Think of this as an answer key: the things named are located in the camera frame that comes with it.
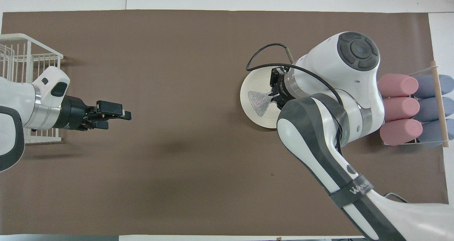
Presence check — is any brown table mat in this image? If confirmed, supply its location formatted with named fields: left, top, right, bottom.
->
left=0, top=10, right=453, bottom=236

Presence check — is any white wire dish rack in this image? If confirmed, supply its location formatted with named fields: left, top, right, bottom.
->
left=0, top=34, right=64, bottom=144

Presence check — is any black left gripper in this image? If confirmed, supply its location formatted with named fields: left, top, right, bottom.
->
left=57, top=96, right=132, bottom=131

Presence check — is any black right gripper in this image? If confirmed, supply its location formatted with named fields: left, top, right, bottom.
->
left=268, top=66, right=295, bottom=110

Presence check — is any cup rack with wooden rod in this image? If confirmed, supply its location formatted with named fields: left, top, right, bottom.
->
left=376, top=61, right=450, bottom=149

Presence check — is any pink plastic cup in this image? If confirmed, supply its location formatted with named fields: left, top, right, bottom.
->
left=380, top=119, right=423, bottom=146
left=382, top=97, right=420, bottom=122
left=377, top=74, right=419, bottom=97

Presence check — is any cream round plate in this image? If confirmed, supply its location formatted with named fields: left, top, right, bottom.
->
left=240, top=68, right=285, bottom=129

